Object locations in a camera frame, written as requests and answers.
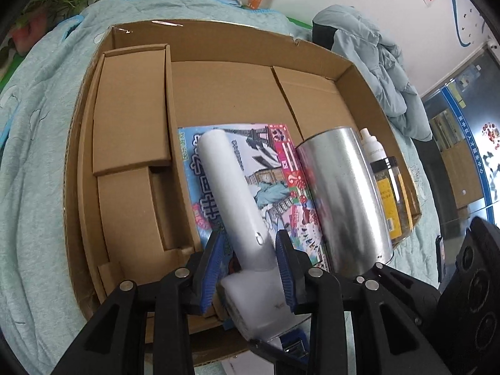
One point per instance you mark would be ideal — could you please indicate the light blue blanket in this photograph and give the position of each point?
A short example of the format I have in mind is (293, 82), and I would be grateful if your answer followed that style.
(35, 156)

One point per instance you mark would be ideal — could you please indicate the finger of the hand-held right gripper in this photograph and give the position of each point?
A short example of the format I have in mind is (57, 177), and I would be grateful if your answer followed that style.
(291, 336)
(410, 291)

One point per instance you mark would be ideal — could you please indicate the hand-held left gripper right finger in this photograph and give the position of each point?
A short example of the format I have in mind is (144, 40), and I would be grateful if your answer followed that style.
(285, 269)

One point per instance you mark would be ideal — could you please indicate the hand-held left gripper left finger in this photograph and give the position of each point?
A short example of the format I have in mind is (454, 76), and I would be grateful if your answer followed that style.
(209, 269)

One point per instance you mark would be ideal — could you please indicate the large cardboard box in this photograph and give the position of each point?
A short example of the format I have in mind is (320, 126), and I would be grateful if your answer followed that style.
(218, 82)

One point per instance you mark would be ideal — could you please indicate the colourful board game box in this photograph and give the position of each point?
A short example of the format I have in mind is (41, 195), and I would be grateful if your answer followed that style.
(291, 164)

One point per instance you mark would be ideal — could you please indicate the clear jar with yellow label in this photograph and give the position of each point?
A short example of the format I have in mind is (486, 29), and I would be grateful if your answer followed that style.
(390, 203)

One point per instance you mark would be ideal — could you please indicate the small brown cardboard box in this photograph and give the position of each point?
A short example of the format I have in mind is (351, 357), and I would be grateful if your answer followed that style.
(132, 109)
(129, 218)

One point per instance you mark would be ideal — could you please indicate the white hair dryer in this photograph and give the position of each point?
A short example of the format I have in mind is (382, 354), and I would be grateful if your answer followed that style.
(234, 187)

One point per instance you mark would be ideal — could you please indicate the green mat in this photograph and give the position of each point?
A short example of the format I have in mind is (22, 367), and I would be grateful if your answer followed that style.
(6, 74)

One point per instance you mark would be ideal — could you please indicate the silver tin can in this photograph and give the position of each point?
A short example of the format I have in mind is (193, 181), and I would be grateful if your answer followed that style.
(340, 195)

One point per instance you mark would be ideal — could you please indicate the light blue padded jacket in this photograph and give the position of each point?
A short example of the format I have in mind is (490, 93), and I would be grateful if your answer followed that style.
(390, 70)

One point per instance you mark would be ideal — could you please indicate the glass door cabinet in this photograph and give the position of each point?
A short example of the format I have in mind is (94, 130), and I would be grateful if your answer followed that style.
(461, 156)

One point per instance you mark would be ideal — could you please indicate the white spray bottle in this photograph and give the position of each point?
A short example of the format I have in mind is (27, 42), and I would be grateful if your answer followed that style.
(373, 146)

